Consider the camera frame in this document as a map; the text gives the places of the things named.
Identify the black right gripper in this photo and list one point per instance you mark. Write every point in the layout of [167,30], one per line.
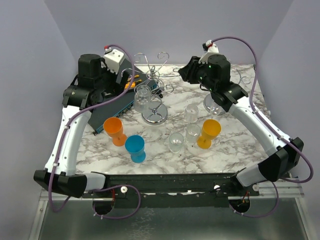
[188,72]

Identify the yellow plastic goblet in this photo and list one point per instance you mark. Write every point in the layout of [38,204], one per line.
[210,130]

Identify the blue plastic goblet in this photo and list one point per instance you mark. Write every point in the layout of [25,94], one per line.
[135,145]

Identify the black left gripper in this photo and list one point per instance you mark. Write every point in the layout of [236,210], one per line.
[116,88]

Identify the clear glass front right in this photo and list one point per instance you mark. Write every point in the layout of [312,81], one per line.
[193,131]

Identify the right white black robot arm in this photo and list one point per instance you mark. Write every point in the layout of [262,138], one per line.
[281,149]

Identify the clear glass front centre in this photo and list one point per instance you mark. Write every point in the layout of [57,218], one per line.
[176,141]

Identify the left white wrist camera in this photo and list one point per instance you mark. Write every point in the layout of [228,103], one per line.
[113,59]

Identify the clear glass under right rack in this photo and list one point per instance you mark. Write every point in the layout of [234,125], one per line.
[215,109]

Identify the clear patterned wine glass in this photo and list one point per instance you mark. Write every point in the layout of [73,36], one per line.
[142,98]

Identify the yellow handled pliers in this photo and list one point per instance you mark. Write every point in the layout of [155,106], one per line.
[137,80]

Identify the dark blue network switch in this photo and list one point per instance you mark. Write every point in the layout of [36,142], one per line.
[118,107]

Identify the orange plastic goblet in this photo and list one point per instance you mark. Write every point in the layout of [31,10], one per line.
[114,128]

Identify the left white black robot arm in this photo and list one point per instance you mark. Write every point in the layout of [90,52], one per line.
[97,75]

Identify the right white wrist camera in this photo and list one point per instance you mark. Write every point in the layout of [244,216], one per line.
[210,48]

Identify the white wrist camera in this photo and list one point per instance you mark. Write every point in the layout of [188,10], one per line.
[113,59]
[210,48]

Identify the aluminium rail frame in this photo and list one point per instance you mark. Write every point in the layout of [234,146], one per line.
[277,213]

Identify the clear glass rear right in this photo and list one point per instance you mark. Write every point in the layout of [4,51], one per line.
[191,113]

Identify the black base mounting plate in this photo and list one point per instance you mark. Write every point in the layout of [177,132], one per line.
[171,190]

